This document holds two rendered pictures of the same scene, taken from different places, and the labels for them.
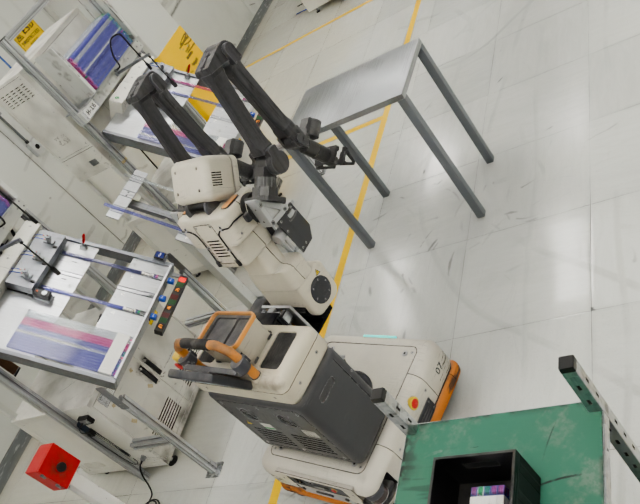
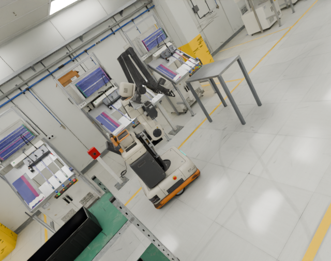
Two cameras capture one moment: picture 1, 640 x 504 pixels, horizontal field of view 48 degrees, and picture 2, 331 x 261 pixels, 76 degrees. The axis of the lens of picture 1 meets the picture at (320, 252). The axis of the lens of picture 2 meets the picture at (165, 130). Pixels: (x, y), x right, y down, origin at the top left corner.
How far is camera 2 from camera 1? 1.18 m
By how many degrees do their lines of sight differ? 25
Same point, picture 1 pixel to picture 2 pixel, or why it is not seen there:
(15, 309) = (102, 109)
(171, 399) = not seen: hidden behind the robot
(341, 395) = (147, 167)
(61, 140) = not seen: hidden behind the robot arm
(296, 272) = (148, 125)
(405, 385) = (175, 171)
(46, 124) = not seen: hidden behind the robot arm
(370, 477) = (150, 193)
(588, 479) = (105, 239)
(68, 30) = (148, 31)
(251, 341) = (125, 141)
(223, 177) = (128, 90)
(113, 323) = (122, 120)
